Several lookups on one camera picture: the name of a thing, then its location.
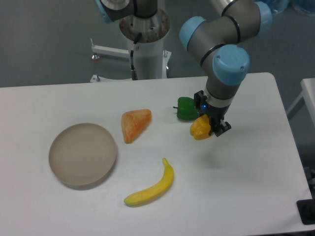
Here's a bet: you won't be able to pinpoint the beige round plate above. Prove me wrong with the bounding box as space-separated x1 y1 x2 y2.
48 123 117 190

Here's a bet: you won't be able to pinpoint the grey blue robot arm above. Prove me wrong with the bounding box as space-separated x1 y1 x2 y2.
96 0 272 140

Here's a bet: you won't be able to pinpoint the yellow bell pepper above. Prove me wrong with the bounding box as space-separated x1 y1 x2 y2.
189 115 211 141

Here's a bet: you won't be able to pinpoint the yellow banana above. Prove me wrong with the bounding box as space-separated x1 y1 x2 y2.
124 158 175 207

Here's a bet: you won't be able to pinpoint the black cable on pedestal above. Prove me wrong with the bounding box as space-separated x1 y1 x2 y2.
130 32 143 81

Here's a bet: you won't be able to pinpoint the blue plastic bags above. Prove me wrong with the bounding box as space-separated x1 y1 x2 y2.
267 0 315 17

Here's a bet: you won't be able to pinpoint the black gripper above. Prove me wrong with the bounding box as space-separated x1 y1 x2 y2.
193 90 232 137

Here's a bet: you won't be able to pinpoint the white side table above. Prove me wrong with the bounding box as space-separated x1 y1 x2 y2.
286 78 315 123

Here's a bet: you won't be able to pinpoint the green bell pepper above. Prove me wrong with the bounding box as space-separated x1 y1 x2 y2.
173 97 199 120

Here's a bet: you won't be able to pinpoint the black device at table edge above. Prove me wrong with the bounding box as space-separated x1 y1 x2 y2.
296 199 315 225

